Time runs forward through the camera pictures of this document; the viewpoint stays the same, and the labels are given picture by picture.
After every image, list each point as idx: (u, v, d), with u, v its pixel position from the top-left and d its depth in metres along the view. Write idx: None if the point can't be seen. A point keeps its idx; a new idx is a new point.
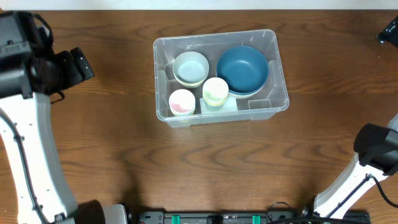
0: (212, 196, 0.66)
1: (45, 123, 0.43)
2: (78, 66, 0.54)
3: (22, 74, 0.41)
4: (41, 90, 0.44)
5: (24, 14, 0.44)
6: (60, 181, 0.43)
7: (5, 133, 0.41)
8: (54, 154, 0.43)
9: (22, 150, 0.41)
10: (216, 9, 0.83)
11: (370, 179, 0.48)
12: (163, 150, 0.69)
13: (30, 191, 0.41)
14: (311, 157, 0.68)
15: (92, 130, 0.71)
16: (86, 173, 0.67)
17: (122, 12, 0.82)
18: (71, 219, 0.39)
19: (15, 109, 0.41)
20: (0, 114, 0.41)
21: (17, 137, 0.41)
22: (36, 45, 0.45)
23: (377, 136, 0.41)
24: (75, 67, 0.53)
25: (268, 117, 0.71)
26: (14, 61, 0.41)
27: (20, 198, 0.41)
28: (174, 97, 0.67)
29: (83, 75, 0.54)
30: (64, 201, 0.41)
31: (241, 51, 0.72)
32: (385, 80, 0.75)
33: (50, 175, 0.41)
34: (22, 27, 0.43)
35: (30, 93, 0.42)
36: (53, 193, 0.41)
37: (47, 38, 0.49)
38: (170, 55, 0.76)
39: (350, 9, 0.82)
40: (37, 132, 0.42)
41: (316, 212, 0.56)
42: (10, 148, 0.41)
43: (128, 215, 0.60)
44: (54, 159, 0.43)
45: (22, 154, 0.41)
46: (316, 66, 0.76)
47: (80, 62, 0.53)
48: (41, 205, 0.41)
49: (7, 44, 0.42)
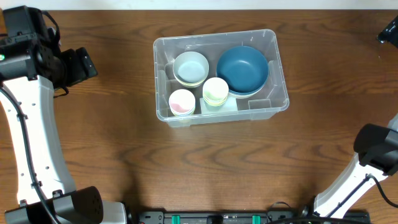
0: (212, 196, 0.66)
1: (46, 105, 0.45)
2: (83, 64, 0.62)
3: (28, 58, 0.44)
4: (45, 74, 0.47)
5: (34, 10, 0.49)
6: (60, 161, 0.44)
7: (10, 112, 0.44)
8: (55, 136, 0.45)
9: (23, 128, 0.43)
10: (216, 9, 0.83)
11: (370, 180, 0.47)
12: (162, 149, 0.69)
13: (30, 168, 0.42)
14: (311, 157, 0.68)
15: (92, 130, 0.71)
16: (86, 172, 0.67)
17: (123, 12, 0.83)
18: (69, 197, 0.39)
19: (20, 90, 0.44)
20: (7, 94, 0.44)
21: (21, 115, 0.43)
22: (43, 38, 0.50)
23: (377, 136, 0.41)
24: (79, 65, 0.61)
25: (268, 117, 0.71)
26: (21, 46, 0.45)
27: (20, 175, 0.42)
28: (174, 97, 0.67)
29: (87, 72, 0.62)
30: (63, 180, 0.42)
31: (241, 50, 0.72)
32: (385, 80, 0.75)
33: (50, 153, 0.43)
34: (32, 20, 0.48)
35: (35, 74, 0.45)
36: (52, 171, 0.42)
37: (55, 35, 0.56)
38: (170, 55, 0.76)
39: (350, 9, 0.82)
40: (39, 111, 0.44)
41: (316, 212, 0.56)
42: (13, 126, 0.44)
43: (127, 215, 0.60)
44: (55, 140, 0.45)
45: (24, 131, 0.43)
46: (316, 66, 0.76)
47: (84, 61, 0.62)
48: (40, 183, 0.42)
49: (17, 35, 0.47)
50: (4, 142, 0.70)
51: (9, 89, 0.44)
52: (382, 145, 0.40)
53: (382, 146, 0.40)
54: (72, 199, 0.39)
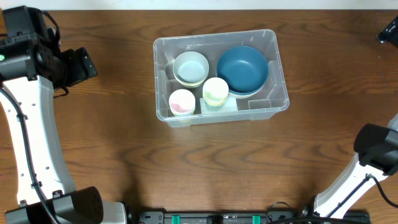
0: (212, 196, 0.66)
1: (47, 104, 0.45)
2: (82, 64, 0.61)
3: (29, 59, 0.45)
4: (45, 74, 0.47)
5: (34, 10, 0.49)
6: (59, 161, 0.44)
7: (10, 112, 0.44)
8: (55, 135, 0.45)
9: (23, 128, 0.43)
10: (216, 9, 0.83)
11: (370, 179, 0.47)
12: (163, 149, 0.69)
13: (30, 168, 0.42)
14: (311, 157, 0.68)
15: (92, 130, 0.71)
16: (86, 172, 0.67)
17: (123, 12, 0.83)
18: (69, 196, 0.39)
19: (20, 89, 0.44)
20: (6, 94, 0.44)
21: (21, 115, 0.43)
22: (43, 38, 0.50)
23: (376, 137, 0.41)
24: (80, 65, 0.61)
25: (268, 117, 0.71)
26: (21, 47, 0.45)
27: (20, 176, 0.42)
28: (173, 97, 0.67)
29: (86, 72, 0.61)
30: (62, 180, 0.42)
31: (241, 50, 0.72)
32: (385, 80, 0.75)
33: (50, 153, 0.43)
34: (32, 20, 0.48)
35: (35, 74, 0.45)
36: (52, 171, 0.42)
37: (55, 36, 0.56)
38: (170, 55, 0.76)
39: (350, 9, 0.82)
40: (39, 111, 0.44)
41: (316, 212, 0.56)
42: (13, 126, 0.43)
43: (128, 215, 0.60)
44: (55, 139, 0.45)
45: (24, 131, 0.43)
46: (316, 65, 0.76)
47: (84, 61, 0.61)
48: (40, 182, 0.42)
49: (17, 35, 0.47)
50: (4, 142, 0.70)
51: (9, 90, 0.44)
52: (382, 145, 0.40)
53: (382, 146, 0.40)
54: (72, 200, 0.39)
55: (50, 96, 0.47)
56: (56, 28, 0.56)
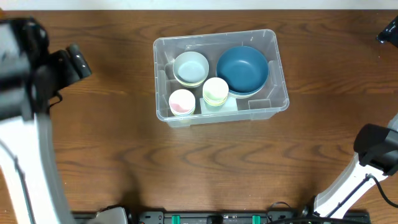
0: (212, 196, 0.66)
1: (47, 142, 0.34)
2: (71, 65, 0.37)
3: (22, 96, 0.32)
4: (46, 113, 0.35)
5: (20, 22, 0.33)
6: (64, 211, 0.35)
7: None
8: (53, 168, 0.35)
9: (19, 172, 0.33)
10: (216, 9, 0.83)
11: (370, 179, 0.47)
12: (163, 150, 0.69)
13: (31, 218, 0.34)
14: (311, 157, 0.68)
15: (92, 130, 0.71)
16: (86, 172, 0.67)
17: (123, 12, 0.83)
18: None
19: (12, 129, 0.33)
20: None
21: (14, 158, 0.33)
22: (33, 55, 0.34)
23: (376, 137, 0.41)
24: (70, 65, 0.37)
25: (268, 117, 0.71)
26: (10, 83, 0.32)
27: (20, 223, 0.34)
28: (174, 97, 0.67)
29: (80, 76, 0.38)
30: None
31: (241, 50, 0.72)
32: (385, 80, 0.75)
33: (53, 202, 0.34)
34: (17, 37, 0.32)
35: (32, 114, 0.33)
36: None
37: (43, 40, 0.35)
38: (170, 55, 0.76)
39: (349, 9, 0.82)
40: (38, 146, 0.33)
41: (316, 212, 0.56)
42: (5, 167, 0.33)
43: (128, 216, 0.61)
44: (58, 186, 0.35)
45: (20, 178, 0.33)
46: (316, 66, 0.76)
47: (77, 61, 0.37)
48: None
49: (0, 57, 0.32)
50: None
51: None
52: (382, 145, 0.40)
53: (382, 147, 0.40)
54: None
55: (50, 137, 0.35)
56: (43, 28, 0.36)
